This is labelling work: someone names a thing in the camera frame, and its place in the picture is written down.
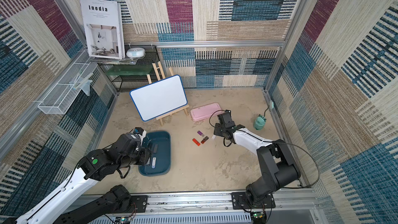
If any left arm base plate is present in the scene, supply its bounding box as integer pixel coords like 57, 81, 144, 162
127, 195, 148, 214

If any dark red swivel usb drive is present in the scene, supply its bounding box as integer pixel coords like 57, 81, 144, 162
201, 136, 209, 144

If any white wire basket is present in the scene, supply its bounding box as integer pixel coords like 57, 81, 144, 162
38, 62, 97, 115

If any teal plastic storage box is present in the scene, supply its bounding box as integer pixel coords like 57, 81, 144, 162
138, 131, 171, 177

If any aluminium front rail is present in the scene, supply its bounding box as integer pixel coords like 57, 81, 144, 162
52, 189, 324, 224

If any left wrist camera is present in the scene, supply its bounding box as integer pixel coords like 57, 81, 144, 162
133, 127, 147, 142

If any white board blue frame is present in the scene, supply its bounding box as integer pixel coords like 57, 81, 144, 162
130, 75, 188, 121

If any white round device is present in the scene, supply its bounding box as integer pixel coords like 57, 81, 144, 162
126, 47, 146, 59

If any red usb flash drive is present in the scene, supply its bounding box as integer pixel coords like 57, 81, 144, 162
192, 139, 201, 146

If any wooden easel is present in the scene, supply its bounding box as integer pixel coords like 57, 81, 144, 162
147, 61, 189, 127

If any black usb flash drive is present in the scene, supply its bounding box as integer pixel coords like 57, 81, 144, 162
153, 144, 158, 153

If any Inedia magazine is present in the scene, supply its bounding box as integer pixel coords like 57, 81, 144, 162
80, 0, 125, 60

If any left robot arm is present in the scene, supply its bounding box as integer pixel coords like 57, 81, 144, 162
5, 128, 151, 224

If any white wall plug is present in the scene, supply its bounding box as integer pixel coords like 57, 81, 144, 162
269, 101, 275, 110

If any purple usb flash drive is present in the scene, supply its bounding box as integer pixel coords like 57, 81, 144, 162
197, 131, 205, 137

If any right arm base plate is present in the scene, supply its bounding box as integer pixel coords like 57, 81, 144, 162
231, 191, 276, 211

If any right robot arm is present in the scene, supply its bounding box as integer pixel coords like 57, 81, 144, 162
213, 110, 301, 206

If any pink pencil case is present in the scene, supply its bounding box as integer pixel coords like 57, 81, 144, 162
190, 103, 221, 122

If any lilac white usb drive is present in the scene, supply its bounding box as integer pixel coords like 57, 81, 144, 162
151, 157, 157, 169

